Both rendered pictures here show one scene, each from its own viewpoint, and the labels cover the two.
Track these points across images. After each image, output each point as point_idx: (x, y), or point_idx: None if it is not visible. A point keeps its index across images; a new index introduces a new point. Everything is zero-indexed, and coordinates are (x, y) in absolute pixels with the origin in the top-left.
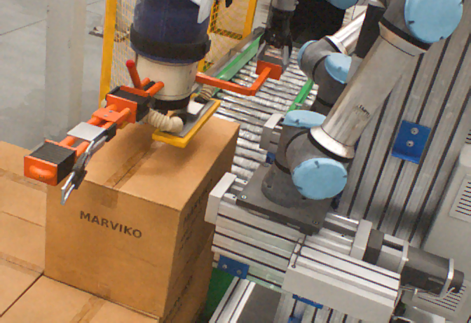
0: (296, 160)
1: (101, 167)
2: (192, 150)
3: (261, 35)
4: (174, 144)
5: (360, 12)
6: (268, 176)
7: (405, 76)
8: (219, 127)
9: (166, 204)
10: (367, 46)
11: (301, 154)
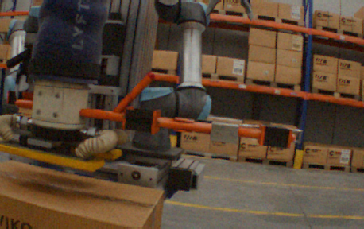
0: (199, 104)
1: (121, 207)
2: (65, 178)
3: (20, 71)
4: (119, 155)
5: (16, 51)
6: (159, 137)
7: (142, 57)
8: (19, 165)
9: (161, 192)
10: (118, 48)
11: (199, 98)
